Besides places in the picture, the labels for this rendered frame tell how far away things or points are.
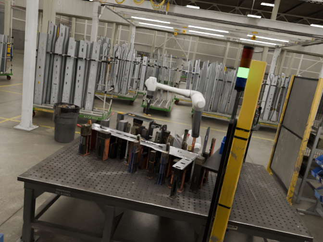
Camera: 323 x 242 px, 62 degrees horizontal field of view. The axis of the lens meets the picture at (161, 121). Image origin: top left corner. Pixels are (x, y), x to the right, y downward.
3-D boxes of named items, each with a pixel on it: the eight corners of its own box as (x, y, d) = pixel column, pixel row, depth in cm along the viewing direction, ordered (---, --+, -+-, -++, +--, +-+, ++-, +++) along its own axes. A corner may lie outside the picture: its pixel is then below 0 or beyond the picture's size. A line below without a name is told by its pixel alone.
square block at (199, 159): (188, 191, 263) (195, 157, 255) (191, 188, 270) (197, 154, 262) (196, 194, 260) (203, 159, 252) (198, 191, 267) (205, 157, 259)
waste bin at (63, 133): (45, 141, 520) (47, 104, 504) (58, 134, 572) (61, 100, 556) (70, 146, 517) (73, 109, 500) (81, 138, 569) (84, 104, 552)
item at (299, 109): (293, 206, 425) (332, 79, 379) (284, 204, 426) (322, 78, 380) (269, 172, 555) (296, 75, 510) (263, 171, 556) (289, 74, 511)
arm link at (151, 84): (156, 91, 316) (154, 89, 329) (158, 78, 313) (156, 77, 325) (147, 90, 314) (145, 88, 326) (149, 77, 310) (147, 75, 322)
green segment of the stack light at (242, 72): (236, 76, 181) (238, 66, 179) (237, 76, 187) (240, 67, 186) (246, 78, 178) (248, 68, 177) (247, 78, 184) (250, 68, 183)
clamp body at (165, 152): (153, 183, 268) (158, 151, 260) (158, 179, 278) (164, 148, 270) (161, 187, 264) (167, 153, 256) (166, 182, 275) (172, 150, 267)
